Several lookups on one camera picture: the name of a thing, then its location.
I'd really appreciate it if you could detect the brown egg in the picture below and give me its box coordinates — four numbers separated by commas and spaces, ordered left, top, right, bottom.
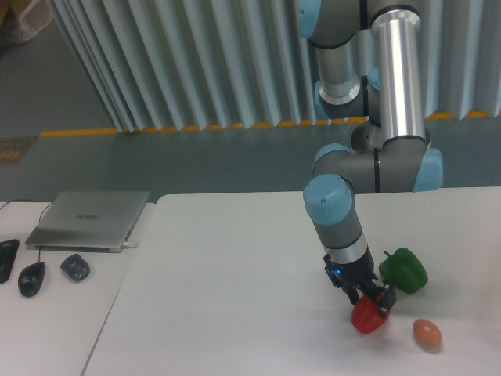
413, 319, 442, 349

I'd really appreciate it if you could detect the silver closed laptop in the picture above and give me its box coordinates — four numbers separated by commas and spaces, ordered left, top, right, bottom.
25, 191, 149, 252

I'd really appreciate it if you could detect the black keyboard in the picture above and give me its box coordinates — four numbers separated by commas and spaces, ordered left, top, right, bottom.
0, 239, 20, 284

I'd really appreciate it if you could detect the dark grey small holder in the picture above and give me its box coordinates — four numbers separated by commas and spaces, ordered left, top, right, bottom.
60, 254, 91, 282

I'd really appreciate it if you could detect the black computer mouse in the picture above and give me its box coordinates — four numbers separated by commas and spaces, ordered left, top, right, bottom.
18, 262, 46, 298

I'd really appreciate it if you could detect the green bell pepper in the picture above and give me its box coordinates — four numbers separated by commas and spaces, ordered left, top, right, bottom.
379, 248, 428, 294

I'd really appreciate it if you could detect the cardboard box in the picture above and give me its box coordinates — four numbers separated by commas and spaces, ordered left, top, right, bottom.
1, 0, 54, 56

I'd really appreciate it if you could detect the red bell pepper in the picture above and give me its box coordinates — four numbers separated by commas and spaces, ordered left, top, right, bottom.
351, 296, 390, 334

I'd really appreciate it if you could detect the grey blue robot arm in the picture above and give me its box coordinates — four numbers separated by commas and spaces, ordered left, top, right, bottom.
298, 1, 443, 316

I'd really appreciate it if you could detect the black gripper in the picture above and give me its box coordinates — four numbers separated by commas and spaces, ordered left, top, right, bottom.
323, 247, 395, 316

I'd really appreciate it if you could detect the grey corrugated partition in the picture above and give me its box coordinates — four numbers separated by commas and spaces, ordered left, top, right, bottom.
50, 1, 500, 132

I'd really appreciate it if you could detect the black mouse cable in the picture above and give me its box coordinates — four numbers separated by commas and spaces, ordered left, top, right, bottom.
0, 199, 54, 266

